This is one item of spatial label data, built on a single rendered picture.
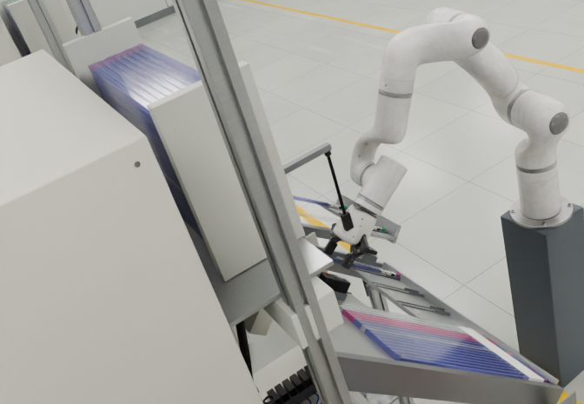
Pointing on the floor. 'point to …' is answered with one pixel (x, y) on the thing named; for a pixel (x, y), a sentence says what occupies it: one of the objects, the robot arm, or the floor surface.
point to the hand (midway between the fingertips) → (337, 257)
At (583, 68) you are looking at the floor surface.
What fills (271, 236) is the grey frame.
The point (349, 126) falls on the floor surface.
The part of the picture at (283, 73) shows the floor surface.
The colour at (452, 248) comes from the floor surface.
